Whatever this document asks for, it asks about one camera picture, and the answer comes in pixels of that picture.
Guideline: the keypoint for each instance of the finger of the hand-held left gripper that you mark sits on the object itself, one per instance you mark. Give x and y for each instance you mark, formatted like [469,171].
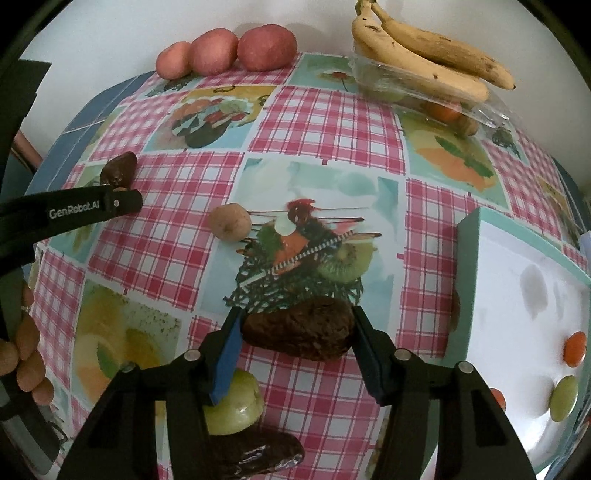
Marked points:
[124,203]

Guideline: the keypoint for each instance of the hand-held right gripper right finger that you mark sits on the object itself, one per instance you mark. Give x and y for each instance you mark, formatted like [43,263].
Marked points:
[367,357]

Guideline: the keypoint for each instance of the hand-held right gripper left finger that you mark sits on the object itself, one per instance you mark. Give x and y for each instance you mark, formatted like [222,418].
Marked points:
[228,357]

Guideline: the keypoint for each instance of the dark purple passion fruit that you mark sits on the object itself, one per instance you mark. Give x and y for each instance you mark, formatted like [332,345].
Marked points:
[119,168]

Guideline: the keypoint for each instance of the green fruit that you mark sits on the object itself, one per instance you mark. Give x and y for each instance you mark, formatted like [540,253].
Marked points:
[564,398]
[238,408]

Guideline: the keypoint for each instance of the dark brown date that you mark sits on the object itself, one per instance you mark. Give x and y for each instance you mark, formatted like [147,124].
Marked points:
[295,334]
[258,454]

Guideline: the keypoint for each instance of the tangerine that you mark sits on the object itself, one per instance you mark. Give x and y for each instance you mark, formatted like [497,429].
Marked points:
[498,399]
[443,111]
[575,348]

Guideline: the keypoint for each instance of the white tray with teal rim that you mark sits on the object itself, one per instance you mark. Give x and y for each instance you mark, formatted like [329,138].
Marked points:
[517,323]

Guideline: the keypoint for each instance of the person's left hand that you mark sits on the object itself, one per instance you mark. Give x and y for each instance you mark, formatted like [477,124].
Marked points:
[28,334]

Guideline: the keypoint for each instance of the small red apple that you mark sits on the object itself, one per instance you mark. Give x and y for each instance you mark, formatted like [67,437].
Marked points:
[174,60]

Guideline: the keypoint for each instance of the checkered fruit print tablecloth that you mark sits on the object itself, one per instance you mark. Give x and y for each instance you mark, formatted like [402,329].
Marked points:
[323,184]

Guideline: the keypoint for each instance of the small brown fruit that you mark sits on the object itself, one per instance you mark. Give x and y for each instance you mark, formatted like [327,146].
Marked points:
[467,125]

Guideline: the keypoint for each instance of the clear plastic container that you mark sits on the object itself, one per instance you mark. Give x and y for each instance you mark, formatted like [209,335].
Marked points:
[494,115]

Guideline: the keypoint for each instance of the spotted yellow banana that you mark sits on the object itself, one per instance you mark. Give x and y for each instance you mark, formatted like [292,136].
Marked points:
[415,70]
[443,46]

